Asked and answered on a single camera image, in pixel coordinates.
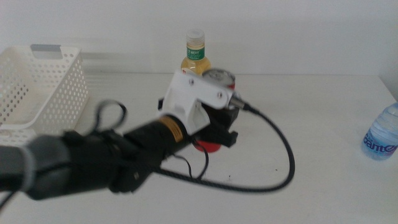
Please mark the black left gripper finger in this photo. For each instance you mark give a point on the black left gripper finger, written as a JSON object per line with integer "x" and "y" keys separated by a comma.
{"x": 161, "y": 104}
{"x": 222, "y": 137}

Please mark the red drink can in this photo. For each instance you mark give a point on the red drink can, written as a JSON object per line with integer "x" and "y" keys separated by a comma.
{"x": 217, "y": 76}

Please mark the yellow tea bottle green label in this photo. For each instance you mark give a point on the yellow tea bottle green label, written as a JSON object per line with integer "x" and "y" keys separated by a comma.
{"x": 196, "y": 53}

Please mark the clear water bottle blue cap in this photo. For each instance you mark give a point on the clear water bottle blue cap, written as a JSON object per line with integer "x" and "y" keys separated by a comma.
{"x": 382, "y": 133}

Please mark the white perforated plastic basket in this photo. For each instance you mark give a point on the white perforated plastic basket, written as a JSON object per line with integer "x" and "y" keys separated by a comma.
{"x": 45, "y": 47}

